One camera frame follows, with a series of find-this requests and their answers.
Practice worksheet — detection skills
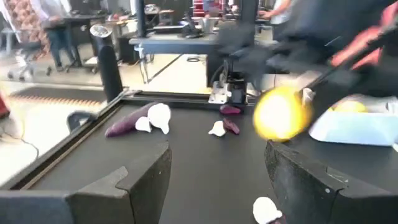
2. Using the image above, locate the black tower fan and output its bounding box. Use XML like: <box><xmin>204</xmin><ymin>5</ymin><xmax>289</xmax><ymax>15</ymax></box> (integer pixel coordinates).
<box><xmin>89</xmin><ymin>24</ymin><xmax>124</xmax><ymax>103</ymax></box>

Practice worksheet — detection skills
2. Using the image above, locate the small white garlic bulb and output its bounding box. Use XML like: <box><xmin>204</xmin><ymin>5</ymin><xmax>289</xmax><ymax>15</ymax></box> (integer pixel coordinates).
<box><xmin>134</xmin><ymin>116</ymin><xmax>152</xmax><ymax>133</ymax></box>
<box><xmin>208</xmin><ymin>120</ymin><xmax>227</xmax><ymax>138</ymax></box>
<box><xmin>252</xmin><ymin>196</ymin><xmax>284</xmax><ymax>224</ymax></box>

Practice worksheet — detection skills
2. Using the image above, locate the yellow lemon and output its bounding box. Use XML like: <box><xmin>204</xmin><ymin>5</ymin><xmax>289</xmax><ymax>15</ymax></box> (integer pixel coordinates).
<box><xmin>252</xmin><ymin>86</ymin><xmax>313</xmax><ymax>143</ymax></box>
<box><xmin>328</xmin><ymin>100</ymin><xmax>369</xmax><ymax>113</ymax></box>

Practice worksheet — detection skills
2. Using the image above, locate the red object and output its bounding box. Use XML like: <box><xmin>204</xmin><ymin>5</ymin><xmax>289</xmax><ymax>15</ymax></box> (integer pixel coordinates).
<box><xmin>0</xmin><ymin>91</ymin><xmax>11</xmax><ymax>119</ymax></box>

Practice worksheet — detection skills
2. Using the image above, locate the small purple sweet potato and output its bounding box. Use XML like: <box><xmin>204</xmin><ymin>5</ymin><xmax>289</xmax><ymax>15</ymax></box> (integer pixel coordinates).
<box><xmin>219</xmin><ymin>104</ymin><xmax>242</xmax><ymax>115</ymax></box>
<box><xmin>222</xmin><ymin>118</ymin><xmax>241</xmax><ymax>136</ymax></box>
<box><xmin>270</xmin><ymin>214</ymin><xmax>289</xmax><ymax>224</ymax></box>

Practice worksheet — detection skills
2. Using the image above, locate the black desk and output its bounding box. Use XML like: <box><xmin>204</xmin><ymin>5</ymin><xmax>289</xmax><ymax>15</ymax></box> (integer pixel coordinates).
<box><xmin>42</xmin><ymin>12</ymin><xmax>108</xmax><ymax>74</ymax></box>

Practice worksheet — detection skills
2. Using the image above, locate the black aluminium table frame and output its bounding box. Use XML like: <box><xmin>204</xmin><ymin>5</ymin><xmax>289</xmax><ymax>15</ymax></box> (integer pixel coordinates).
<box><xmin>0</xmin><ymin>88</ymin><xmax>259</xmax><ymax>191</ymax></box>

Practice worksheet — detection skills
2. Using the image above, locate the large white garlic bulb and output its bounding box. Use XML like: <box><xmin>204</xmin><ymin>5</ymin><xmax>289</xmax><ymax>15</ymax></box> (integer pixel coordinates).
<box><xmin>147</xmin><ymin>103</ymin><xmax>172</xmax><ymax>135</ymax></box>

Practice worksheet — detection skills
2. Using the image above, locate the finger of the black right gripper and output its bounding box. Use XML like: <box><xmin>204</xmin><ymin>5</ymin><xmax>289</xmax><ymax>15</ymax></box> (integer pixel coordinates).
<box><xmin>300</xmin><ymin>62</ymin><xmax>398</xmax><ymax>116</ymax></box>

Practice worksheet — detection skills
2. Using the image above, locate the grey desk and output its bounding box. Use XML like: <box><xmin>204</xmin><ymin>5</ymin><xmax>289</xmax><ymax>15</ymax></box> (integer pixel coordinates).
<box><xmin>129</xmin><ymin>32</ymin><xmax>218</xmax><ymax>56</ymax></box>

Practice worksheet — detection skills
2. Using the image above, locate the silver metal bracket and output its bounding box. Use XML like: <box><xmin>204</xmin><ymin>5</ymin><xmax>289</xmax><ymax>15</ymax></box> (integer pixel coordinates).
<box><xmin>207</xmin><ymin>81</ymin><xmax>233</xmax><ymax>105</ymax></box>

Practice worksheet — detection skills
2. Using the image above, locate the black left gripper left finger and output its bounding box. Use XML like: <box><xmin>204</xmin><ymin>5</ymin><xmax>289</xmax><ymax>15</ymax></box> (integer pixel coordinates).
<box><xmin>0</xmin><ymin>141</ymin><xmax>172</xmax><ymax>224</ymax></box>

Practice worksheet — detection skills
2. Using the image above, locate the black clamp on frame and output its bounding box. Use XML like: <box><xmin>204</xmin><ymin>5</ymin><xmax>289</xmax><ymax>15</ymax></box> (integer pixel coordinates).
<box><xmin>66</xmin><ymin>111</ymin><xmax>98</xmax><ymax>133</ymax></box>

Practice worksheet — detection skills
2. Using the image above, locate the person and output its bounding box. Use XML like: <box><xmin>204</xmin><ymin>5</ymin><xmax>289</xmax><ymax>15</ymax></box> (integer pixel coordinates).
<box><xmin>257</xmin><ymin>0</ymin><xmax>295</xmax><ymax>27</ymax></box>
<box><xmin>29</xmin><ymin>0</ymin><xmax>77</xmax><ymax>72</ymax></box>

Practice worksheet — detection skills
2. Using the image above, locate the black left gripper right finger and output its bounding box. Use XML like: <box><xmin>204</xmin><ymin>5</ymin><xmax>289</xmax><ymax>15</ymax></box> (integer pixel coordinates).
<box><xmin>264</xmin><ymin>139</ymin><xmax>398</xmax><ymax>224</ymax></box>

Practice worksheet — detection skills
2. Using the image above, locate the brown patterned curtain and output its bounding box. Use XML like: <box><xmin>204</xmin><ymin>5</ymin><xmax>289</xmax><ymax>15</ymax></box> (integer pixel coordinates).
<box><xmin>4</xmin><ymin>0</ymin><xmax>52</xmax><ymax>60</ymax></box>

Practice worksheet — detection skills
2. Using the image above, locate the office chair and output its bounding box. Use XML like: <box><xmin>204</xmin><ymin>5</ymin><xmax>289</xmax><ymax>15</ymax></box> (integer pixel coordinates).
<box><xmin>6</xmin><ymin>40</ymin><xmax>53</xmax><ymax>82</ymax></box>

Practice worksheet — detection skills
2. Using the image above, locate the purple eggplant top right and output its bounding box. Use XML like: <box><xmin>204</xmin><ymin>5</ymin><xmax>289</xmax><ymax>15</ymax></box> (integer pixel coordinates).
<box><xmin>104</xmin><ymin>101</ymin><xmax>159</xmax><ymax>139</ymax></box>

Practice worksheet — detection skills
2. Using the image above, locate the black table mat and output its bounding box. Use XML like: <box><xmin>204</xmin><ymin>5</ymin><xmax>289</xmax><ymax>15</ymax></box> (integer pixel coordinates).
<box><xmin>18</xmin><ymin>104</ymin><xmax>398</xmax><ymax>224</ymax></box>

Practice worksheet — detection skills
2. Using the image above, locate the black hazard-edged floor mat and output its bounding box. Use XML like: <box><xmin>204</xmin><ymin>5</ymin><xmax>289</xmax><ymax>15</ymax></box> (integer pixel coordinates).
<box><xmin>8</xmin><ymin>86</ymin><xmax>108</xmax><ymax>106</ymax></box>

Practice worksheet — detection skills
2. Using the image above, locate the white plastic basket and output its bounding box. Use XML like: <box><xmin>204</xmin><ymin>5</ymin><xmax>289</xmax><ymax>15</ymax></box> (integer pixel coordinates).
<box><xmin>308</xmin><ymin>94</ymin><xmax>398</xmax><ymax>147</ymax></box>

